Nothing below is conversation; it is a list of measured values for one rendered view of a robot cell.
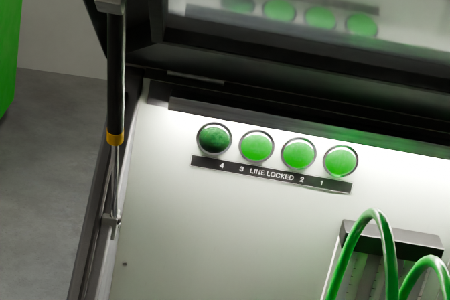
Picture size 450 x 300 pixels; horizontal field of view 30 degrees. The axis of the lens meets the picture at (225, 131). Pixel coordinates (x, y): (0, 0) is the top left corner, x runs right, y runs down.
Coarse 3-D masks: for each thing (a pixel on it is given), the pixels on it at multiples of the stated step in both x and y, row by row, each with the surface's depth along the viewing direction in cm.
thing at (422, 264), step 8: (424, 256) 104; (432, 256) 101; (416, 264) 106; (424, 264) 103; (432, 264) 100; (440, 264) 98; (416, 272) 106; (440, 272) 97; (448, 272) 97; (408, 280) 108; (416, 280) 108; (440, 280) 96; (448, 280) 95; (400, 288) 110; (408, 288) 109; (448, 288) 94; (400, 296) 111; (448, 296) 93
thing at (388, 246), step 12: (360, 216) 105; (372, 216) 99; (384, 216) 96; (360, 228) 107; (384, 228) 94; (348, 240) 110; (384, 240) 92; (348, 252) 112; (384, 252) 91; (384, 264) 90; (396, 264) 90; (336, 276) 115; (396, 276) 88; (336, 288) 116; (396, 288) 87
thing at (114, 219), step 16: (112, 16) 79; (112, 32) 80; (112, 48) 82; (112, 64) 84; (112, 80) 85; (112, 96) 87; (112, 112) 89; (112, 128) 91; (112, 144) 93; (112, 160) 96; (112, 176) 99; (112, 192) 101; (112, 208) 104; (112, 224) 105
